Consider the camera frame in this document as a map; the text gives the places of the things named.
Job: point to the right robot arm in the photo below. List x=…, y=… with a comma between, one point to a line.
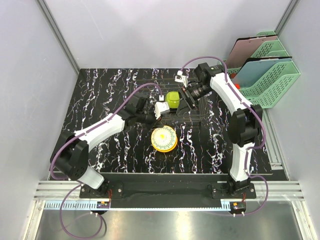
x=245, y=123

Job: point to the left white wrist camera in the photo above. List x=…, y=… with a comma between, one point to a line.
x=161, y=107

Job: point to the marble patterned table mat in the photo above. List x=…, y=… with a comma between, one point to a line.
x=203, y=145

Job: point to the teal patterned yellow bowl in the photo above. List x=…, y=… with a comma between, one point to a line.
x=164, y=135

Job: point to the wire dish rack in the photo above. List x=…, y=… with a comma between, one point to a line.
x=170, y=89

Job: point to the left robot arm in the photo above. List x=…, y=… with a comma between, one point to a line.
x=71, y=153

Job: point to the yellow bottom bowl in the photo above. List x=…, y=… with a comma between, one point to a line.
x=164, y=149

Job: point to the patterned bowl green outside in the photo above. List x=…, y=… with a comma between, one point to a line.
x=173, y=99

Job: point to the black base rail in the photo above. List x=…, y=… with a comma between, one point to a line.
x=160, y=191

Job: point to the red cube back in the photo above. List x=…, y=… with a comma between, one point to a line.
x=232, y=75

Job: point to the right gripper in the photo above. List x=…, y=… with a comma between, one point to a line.
x=184, y=107

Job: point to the pink clipboard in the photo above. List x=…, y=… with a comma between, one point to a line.
x=244, y=49

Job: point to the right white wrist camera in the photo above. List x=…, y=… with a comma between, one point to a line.
x=180, y=78

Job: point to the blue clipboard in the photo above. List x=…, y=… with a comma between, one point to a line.
x=255, y=68

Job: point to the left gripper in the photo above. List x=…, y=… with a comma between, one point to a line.
x=155, y=123

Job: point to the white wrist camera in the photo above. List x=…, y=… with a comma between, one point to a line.
x=180, y=78
x=161, y=107

